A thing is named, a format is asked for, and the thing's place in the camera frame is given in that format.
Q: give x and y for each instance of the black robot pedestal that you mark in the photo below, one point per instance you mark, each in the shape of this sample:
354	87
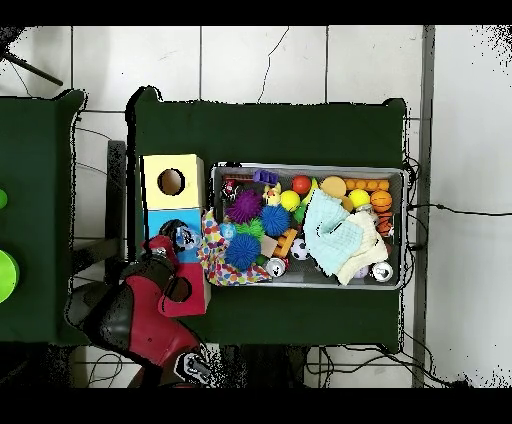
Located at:
260	368

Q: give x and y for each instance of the shallow clear mesh bin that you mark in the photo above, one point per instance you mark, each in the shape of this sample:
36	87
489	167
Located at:
308	168

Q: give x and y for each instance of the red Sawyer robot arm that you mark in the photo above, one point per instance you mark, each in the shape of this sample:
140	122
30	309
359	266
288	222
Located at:
148	320

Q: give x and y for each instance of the large bright green round object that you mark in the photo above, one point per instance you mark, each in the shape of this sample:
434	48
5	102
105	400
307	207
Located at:
7	276

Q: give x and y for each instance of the yellow ball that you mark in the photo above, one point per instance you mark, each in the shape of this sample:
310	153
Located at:
359	198

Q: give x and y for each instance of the large blue fuzzy spiky ball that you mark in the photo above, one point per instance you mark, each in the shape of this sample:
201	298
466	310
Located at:
242	251

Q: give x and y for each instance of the black white soccer ball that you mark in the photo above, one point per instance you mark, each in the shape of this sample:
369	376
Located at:
300	249

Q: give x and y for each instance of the wooden box with three holes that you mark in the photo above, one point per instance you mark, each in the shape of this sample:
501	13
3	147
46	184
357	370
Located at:
192	172

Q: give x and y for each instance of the dark green side table cloth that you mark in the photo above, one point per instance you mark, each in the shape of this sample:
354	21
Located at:
36	160

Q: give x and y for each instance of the large polka dot cloth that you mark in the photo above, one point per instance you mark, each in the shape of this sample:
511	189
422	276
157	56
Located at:
212	248

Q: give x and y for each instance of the yellow plush duck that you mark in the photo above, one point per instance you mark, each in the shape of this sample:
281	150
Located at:
273	194

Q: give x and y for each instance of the small bright green round object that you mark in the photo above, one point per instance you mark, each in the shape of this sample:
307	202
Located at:
2	198

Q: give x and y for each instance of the clear bottle with blue label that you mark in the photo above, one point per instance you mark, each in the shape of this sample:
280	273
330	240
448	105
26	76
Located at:
188	236

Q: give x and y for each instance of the black tripod leg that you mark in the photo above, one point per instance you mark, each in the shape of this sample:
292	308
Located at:
36	72

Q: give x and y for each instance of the mint green muslin cloth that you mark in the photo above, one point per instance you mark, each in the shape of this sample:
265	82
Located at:
332	232

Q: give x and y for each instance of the purple spiky toy with eyes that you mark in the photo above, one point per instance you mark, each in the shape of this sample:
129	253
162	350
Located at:
244	206

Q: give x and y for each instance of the orange toy basketball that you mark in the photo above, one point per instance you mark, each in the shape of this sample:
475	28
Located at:
381	200

